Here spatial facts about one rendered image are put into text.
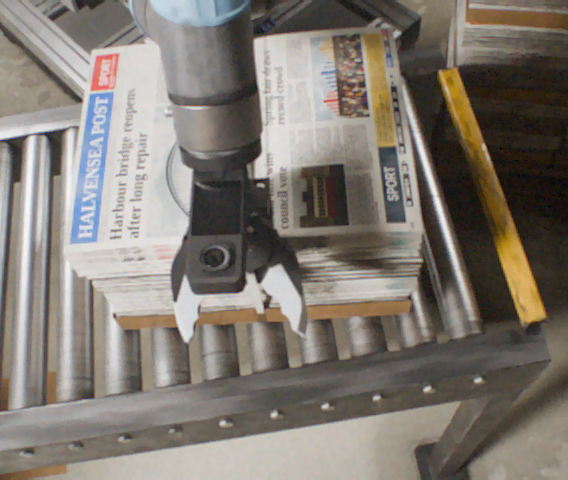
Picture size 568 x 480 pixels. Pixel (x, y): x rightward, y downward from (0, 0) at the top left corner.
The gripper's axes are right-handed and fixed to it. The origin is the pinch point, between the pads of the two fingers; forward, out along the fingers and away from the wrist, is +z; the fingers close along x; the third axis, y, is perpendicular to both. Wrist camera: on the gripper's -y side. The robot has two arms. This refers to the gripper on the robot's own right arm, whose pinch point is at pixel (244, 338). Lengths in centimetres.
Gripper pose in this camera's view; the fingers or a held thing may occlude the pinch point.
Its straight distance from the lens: 66.7
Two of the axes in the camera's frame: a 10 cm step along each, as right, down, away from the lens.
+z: 0.8, 8.5, 5.1
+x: -10.0, 0.6, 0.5
